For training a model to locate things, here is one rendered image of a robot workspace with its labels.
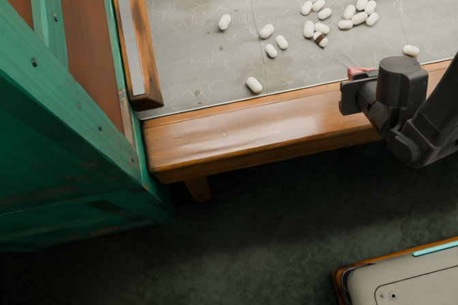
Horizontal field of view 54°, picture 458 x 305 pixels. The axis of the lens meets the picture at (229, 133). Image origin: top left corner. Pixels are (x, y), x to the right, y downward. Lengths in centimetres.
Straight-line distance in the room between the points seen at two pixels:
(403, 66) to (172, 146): 47
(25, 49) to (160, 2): 71
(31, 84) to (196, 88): 63
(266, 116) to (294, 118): 6
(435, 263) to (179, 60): 96
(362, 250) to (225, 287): 50
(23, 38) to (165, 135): 57
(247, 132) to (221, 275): 83
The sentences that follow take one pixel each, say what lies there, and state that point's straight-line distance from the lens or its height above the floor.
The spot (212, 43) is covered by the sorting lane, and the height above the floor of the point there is 74.
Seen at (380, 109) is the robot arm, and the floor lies 99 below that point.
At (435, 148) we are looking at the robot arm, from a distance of 67.
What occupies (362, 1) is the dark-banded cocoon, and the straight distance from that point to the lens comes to 109.
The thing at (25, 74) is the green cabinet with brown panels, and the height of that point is 133.
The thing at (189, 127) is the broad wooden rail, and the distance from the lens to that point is 93.
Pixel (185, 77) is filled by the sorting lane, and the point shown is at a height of 74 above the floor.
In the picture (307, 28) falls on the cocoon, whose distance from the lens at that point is 103.
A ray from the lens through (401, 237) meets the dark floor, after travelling 177.
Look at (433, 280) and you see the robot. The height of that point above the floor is 28.
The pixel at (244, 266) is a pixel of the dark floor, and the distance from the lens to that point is 166.
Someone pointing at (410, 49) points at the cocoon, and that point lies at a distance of 107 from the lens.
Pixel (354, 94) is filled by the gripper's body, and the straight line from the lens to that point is 81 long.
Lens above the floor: 166
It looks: 75 degrees down
